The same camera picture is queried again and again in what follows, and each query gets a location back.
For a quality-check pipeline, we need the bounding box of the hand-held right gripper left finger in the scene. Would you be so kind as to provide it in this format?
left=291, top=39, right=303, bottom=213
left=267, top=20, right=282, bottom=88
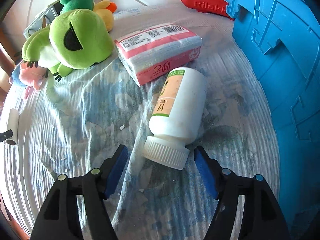
left=30, top=144, right=129, bottom=240

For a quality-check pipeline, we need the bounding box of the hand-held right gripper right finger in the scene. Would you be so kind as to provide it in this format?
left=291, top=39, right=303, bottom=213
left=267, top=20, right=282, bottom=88
left=194, top=145, right=292, bottom=240

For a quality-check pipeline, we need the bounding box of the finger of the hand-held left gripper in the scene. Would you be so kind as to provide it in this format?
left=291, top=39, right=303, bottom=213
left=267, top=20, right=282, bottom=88
left=0, top=129, right=13, bottom=142

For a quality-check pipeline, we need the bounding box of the white tube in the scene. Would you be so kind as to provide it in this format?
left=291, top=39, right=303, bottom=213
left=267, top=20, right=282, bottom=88
left=6, top=109, right=20, bottom=146

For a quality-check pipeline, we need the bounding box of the white bottle with green label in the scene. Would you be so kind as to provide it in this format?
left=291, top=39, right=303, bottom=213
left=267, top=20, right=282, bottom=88
left=141, top=67, right=207, bottom=171

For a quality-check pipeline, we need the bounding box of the blue plastic crate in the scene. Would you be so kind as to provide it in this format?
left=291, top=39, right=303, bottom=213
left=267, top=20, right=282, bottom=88
left=221, top=0, right=320, bottom=238

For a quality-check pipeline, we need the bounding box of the pink pig plush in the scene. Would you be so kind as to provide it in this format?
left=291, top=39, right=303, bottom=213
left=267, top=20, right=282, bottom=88
left=9, top=52, right=48, bottom=100

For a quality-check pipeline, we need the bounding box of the black gift box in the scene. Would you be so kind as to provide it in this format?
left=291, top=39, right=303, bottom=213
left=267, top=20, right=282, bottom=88
left=23, top=1, right=66, bottom=40

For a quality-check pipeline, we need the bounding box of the light green frog plush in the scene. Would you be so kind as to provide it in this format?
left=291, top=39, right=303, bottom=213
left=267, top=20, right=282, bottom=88
left=21, top=9, right=115, bottom=82

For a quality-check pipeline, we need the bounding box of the pink and white tissue pack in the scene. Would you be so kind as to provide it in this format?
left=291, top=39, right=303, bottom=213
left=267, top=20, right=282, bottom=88
left=114, top=23, right=202, bottom=86

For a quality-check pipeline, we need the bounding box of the dark green frog plush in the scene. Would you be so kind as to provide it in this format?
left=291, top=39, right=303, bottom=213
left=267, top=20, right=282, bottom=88
left=59, top=0, right=95, bottom=14

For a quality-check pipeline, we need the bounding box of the yellow duck plush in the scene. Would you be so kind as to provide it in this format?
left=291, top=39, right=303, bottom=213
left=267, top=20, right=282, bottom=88
left=94, top=0, right=117, bottom=32

